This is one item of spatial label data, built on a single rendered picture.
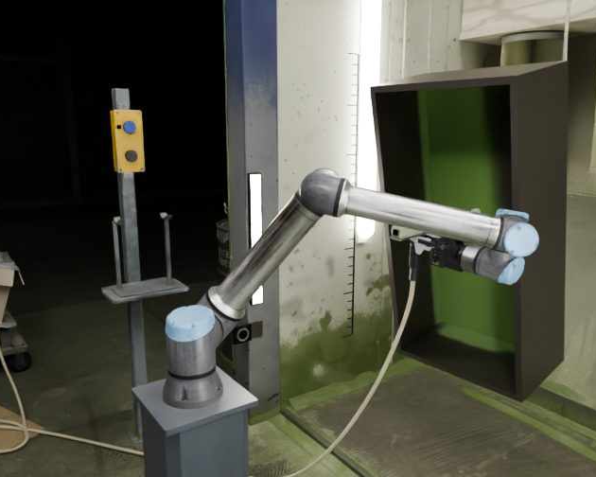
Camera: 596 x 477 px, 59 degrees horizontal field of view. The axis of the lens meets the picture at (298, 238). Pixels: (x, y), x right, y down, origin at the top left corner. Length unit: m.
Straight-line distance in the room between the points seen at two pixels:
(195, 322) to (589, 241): 2.32
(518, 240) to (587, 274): 1.74
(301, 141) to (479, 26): 1.30
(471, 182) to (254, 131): 0.98
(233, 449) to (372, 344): 1.56
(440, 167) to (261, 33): 0.99
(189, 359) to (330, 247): 1.32
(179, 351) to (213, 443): 0.30
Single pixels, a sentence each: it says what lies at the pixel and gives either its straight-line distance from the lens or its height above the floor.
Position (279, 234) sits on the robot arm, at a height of 1.15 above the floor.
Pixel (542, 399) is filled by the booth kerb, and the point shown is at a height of 0.10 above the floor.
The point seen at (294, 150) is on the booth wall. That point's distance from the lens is 2.58.
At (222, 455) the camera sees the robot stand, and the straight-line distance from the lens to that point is 1.78.
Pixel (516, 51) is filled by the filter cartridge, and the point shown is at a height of 1.88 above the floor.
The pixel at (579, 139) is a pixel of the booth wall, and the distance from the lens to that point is 3.46.
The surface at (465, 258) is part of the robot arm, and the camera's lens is 1.72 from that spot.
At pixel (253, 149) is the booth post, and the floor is 1.38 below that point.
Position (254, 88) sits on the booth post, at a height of 1.65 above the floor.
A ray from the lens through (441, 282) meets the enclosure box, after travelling 2.67.
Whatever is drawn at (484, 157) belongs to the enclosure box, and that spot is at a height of 1.36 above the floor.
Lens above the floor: 1.48
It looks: 12 degrees down
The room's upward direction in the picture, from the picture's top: straight up
